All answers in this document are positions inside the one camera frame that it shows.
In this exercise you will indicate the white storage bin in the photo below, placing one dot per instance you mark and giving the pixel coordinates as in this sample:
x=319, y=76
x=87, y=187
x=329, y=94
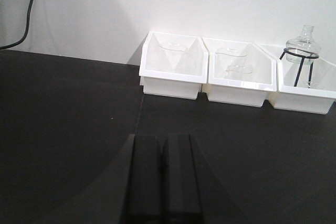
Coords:
x=315, y=95
x=250, y=93
x=178, y=79

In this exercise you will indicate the glass beaker front middle bin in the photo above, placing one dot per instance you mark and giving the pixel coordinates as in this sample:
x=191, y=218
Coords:
x=239, y=72

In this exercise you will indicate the white storage bin left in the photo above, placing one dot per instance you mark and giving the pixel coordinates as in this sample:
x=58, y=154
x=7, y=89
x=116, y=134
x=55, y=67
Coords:
x=178, y=79

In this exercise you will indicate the white storage bin middle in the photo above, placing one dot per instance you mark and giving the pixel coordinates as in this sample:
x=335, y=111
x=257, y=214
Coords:
x=250, y=93

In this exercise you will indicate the black wire flask stand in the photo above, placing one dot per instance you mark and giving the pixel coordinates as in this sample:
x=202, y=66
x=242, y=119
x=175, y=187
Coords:
x=299, y=69

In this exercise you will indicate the glass beaker in left bin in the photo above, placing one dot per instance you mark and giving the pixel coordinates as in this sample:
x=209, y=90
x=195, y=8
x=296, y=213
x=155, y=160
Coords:
x=174, y=51

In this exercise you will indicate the inverted glass flask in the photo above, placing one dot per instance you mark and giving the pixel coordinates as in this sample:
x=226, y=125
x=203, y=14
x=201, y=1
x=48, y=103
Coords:
x=304, y=44

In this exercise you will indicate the glass beaker rear middle bin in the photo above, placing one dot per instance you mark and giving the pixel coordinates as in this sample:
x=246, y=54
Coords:
x=232, y=55

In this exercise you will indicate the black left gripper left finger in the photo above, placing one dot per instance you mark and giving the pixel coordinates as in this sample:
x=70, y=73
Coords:
x=143, y=195

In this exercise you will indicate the white storage bin right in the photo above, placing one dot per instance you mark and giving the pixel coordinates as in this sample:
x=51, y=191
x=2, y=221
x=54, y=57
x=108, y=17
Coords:
x=315, y=95

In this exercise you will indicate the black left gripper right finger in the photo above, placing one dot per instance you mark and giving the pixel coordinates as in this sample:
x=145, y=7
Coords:
x=179, y=185

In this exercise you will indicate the glass beaker bin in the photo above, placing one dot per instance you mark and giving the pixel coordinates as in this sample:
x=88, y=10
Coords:
x=239, y=72
x=232, y=55

